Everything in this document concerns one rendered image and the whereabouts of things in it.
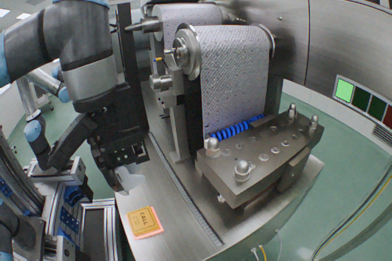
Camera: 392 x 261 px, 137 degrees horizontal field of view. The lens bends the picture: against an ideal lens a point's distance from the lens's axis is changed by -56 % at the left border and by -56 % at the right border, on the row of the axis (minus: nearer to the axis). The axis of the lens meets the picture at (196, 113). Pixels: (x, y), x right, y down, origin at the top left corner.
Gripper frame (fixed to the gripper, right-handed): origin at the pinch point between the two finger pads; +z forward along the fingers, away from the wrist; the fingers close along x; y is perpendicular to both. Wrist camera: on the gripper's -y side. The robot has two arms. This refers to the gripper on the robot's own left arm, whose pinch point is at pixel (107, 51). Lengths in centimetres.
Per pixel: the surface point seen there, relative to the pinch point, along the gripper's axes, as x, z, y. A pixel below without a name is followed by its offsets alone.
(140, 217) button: 81, -23, 21
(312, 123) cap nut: 99, 28, 5
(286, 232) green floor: 131, 49, 107
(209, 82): 75, 4, -5
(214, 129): 77, 6, 9
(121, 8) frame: 36.1, -1.7, -23.2
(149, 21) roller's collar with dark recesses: 43.9, 5.6, -17.1
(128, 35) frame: 38.0, -0.1, -12.2
